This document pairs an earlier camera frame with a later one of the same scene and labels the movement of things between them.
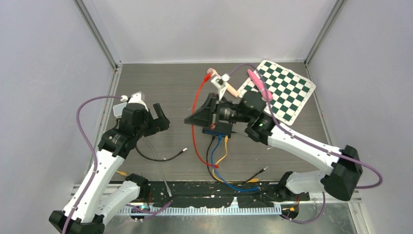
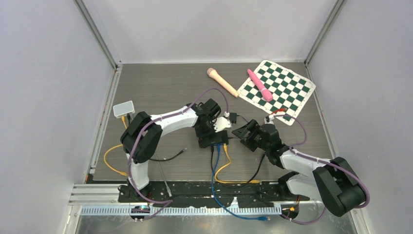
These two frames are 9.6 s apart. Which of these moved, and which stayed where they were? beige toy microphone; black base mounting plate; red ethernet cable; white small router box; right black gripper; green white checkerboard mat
Moved: red ethernet cable; right black gripper
Stayed: white small router box; black base mounting plate; beige toy microphone; green white checkerboard mat
